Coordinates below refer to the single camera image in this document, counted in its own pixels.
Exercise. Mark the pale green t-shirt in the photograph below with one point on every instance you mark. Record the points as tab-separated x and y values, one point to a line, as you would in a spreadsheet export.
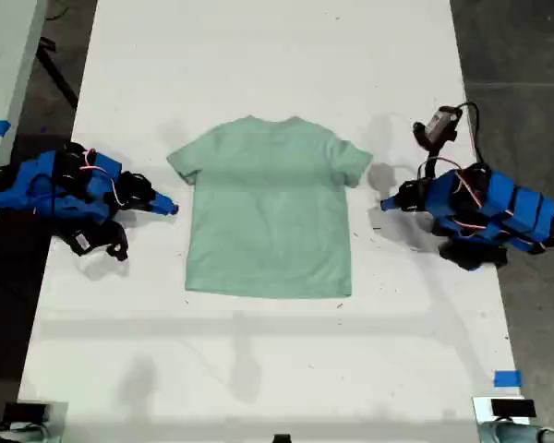
268	207

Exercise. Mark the small black box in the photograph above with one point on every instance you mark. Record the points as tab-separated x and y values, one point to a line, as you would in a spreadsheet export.
512	408
27	413

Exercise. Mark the grey black camera box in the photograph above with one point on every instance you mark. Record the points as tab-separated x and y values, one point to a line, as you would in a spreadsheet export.
438	121

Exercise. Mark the silver metal plate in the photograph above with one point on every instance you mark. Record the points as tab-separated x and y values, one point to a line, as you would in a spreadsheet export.
481	408

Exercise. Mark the black stand leg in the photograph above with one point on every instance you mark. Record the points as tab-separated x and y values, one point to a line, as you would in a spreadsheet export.
57	76

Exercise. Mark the white side table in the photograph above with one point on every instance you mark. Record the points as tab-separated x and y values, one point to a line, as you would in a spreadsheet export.
4	55

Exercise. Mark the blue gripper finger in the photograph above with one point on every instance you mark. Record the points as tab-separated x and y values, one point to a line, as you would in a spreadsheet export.
165	211
391	207
391	200
161	199

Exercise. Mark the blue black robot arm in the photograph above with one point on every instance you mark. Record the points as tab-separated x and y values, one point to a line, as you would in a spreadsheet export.
526	207
23	189

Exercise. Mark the black camera stalk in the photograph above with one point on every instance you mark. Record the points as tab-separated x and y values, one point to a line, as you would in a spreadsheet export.
110	227
436	147

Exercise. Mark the black camera box white label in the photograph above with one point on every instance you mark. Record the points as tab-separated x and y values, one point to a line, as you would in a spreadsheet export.
83	241

